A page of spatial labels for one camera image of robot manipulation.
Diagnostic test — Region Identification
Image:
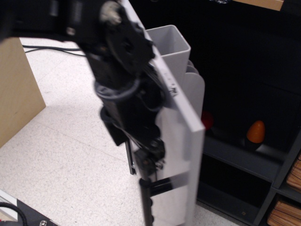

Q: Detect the black floor cable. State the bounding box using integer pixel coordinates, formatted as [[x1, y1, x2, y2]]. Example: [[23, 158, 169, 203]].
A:
[[23, 45, 87, 57]]

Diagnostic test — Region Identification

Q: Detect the grey toy fridge door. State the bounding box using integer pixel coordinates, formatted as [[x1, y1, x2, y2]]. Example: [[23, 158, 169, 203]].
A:
[[115, 0, 206, 226]]

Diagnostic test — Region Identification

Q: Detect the black fridge door handle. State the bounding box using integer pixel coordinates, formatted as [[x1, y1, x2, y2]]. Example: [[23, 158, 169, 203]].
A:
[[139, 178, 173, 226]]

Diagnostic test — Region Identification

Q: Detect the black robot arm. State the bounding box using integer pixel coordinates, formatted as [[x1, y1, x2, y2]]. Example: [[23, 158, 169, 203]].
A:
[[0, 0, 165, 181]]

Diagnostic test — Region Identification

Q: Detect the red toy ball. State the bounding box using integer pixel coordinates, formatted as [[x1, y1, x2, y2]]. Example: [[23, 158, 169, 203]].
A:
[[201, 111, 214, 130]]

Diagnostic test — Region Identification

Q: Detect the light wooden board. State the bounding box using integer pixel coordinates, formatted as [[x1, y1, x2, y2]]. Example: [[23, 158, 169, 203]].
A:
[[0, 38, 46, 146]]

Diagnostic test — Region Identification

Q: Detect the brown woven basket upper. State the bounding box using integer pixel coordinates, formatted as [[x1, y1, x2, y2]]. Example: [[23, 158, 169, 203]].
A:
[[286, 154, 301, 193]]

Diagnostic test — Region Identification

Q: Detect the brown woven basket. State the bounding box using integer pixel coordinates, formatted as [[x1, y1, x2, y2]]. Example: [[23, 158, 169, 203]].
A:
[[286, 154, 301, 193], [267, 200, 301, 226]]

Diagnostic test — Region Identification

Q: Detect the wooden top shelf edge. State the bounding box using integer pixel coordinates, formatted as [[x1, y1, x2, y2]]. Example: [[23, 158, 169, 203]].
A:
[[233, 0, 284, 11]]

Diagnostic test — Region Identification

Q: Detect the orange toy egg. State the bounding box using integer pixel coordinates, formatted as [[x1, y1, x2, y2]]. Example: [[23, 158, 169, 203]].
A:
[[246, 121, 265, 144]]

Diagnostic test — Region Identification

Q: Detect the grey door shelf bin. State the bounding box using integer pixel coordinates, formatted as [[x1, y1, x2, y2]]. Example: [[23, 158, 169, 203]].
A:
[[146, 25, 205, 118]]

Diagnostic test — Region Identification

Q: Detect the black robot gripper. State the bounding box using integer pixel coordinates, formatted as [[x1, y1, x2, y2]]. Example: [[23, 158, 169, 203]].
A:
[[94, 78, 165, 181]]

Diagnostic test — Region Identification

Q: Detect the aluminium rail strip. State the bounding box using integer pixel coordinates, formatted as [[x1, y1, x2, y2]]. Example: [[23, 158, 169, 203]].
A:
[[0, 189, 18, 221]]

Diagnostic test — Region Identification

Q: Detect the brown woven basket lower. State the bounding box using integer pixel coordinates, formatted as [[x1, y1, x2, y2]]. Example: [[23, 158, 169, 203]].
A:
[[267, 200, 301, 226]]

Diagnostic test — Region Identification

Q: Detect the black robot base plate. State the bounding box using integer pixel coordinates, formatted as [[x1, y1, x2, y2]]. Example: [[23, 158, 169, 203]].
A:
[[0, 199, 59, 226]]

